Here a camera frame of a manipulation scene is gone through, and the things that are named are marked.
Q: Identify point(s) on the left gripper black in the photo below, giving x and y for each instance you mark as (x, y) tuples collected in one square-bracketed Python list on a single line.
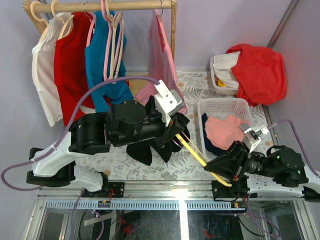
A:
[(174, 126)]

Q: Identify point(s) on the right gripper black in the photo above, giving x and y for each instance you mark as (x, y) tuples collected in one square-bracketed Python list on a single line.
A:
[(225, 165)]

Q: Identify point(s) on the yellow hanger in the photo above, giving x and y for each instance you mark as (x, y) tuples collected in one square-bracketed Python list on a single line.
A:
[(195, 152)]

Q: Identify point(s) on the black t shirt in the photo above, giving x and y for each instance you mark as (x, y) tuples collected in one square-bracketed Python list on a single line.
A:
[(141, 151)]

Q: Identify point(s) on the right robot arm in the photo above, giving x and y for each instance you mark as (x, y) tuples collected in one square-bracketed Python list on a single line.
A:
[(281, 171)]

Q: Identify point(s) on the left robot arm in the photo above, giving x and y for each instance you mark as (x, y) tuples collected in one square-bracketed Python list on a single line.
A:
[(139, 128)]

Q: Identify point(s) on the navy blue folded shirt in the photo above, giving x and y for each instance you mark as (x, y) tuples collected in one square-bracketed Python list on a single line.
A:
[(207, 143)]

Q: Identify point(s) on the salmon pink folded shirt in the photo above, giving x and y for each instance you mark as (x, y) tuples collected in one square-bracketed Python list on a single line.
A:
[(222, 133)]

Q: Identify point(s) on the pink t shirt on hanger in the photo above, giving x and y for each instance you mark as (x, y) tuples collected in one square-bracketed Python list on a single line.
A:
[(161, 64)]

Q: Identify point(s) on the blue t shirt on hanger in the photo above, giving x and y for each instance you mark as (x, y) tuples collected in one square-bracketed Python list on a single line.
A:
[(95, 52)]

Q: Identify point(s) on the pink empty hanger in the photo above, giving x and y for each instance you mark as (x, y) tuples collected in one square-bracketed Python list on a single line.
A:
[(108, 69)]

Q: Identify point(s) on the beige empty hanger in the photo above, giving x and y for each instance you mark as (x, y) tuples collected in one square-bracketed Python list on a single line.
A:
[(117, 43)]

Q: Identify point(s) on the red t shirt on hanger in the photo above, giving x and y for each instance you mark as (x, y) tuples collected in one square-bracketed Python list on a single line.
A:
[(69, 65)]

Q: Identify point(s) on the white t shirt on hanger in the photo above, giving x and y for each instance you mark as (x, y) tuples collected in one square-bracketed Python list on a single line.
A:
[(42, 69)]

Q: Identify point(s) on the peach hanger far left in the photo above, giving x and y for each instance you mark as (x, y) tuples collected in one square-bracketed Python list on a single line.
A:
[(37, 16)]

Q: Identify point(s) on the floral table mat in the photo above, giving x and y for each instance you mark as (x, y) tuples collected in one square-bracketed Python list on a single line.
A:
[(182, 166)]

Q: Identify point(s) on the white laundry basket front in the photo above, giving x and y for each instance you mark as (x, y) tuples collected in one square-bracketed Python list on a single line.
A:
[(221, 108)]

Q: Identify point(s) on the white laundry basket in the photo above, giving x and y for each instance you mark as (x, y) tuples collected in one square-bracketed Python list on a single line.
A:
[(221, 108), (223, 91)]

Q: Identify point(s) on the white laundry basket back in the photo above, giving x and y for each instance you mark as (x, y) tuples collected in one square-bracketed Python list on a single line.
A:
[(223, 91)]

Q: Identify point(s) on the yellow item in back basket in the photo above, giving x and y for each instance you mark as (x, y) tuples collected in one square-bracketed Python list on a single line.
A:
[(221, 84)]

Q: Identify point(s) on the white cloth in back basket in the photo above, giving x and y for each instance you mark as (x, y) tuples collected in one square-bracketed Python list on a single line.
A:
[(222, 66)]

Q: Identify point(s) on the red orange cloth on basket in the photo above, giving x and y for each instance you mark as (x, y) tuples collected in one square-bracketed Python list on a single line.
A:
[(260, 72)]

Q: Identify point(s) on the wooden clothes rack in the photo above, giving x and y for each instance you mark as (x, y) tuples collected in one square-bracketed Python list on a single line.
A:
[(83, 6)]

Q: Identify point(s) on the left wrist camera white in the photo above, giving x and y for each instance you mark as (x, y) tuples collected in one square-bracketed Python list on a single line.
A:
[(167, 102)]

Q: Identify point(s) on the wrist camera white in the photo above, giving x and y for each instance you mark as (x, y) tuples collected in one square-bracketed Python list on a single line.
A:
[(252, 135), (167, 102)]

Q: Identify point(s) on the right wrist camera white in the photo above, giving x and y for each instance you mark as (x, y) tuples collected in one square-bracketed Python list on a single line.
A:
[(252, 135)]

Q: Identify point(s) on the aluminium rail frame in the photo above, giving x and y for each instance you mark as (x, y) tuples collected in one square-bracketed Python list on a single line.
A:
[(146, 195)]

